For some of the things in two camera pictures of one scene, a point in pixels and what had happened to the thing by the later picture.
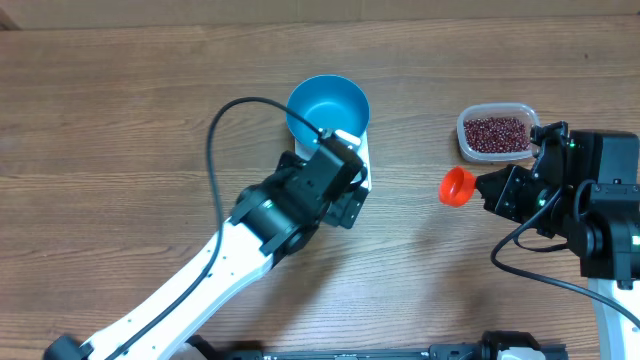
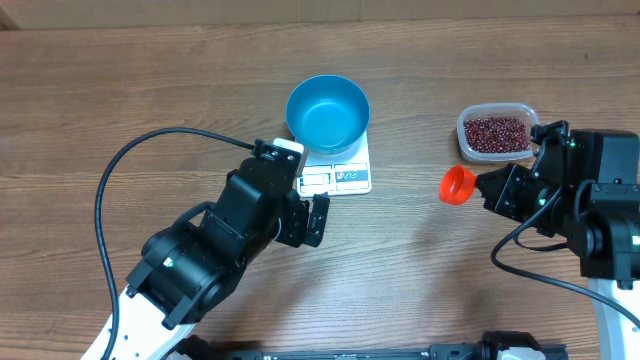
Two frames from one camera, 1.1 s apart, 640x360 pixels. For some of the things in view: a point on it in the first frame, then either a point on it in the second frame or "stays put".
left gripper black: (346, 212) to (295, 233)
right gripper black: (503, 190) stays put
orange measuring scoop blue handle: (456, 186) stays put
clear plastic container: (496, 132) stays put
